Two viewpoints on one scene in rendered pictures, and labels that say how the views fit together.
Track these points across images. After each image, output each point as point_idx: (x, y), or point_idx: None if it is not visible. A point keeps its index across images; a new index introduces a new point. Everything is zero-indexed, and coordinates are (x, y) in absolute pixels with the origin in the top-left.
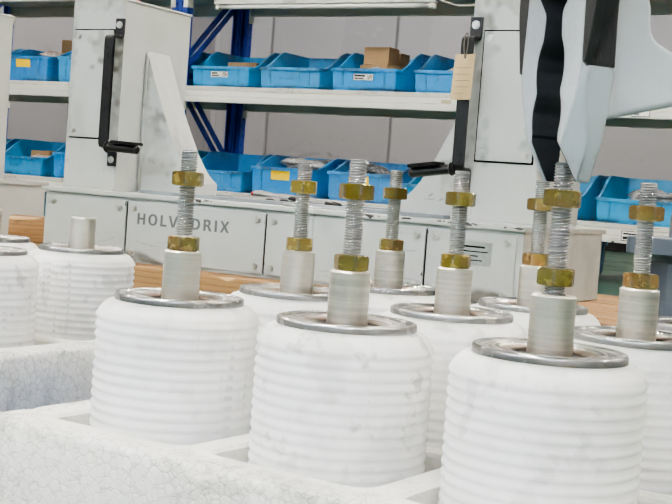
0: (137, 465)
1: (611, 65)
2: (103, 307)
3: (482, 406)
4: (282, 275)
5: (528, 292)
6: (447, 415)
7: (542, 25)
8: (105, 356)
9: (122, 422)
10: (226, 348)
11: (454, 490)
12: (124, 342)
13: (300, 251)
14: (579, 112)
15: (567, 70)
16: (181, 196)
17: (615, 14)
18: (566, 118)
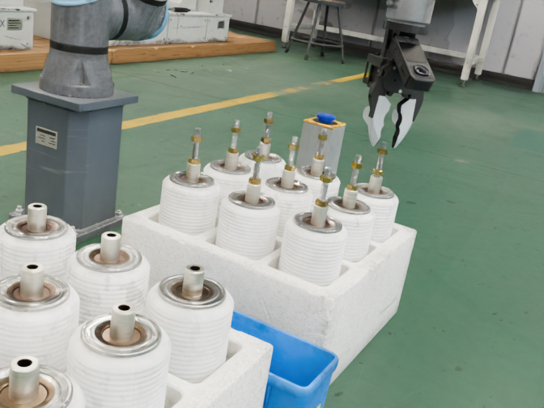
0: (364, 278)
1: None
2: (333, 238)
3: (393, 211)
4: (256, 195)
5: (236, 163)
6: (378, 217)
7: (388, 106)
8: (337, 254)
9: (338, 272)
10: None
11: (381, 234)
12: (344, 245)
13: (261, 184)
14: (405, 133)
15: (404, 121)
16: (327, 186)
17: None
18: (402, 134)
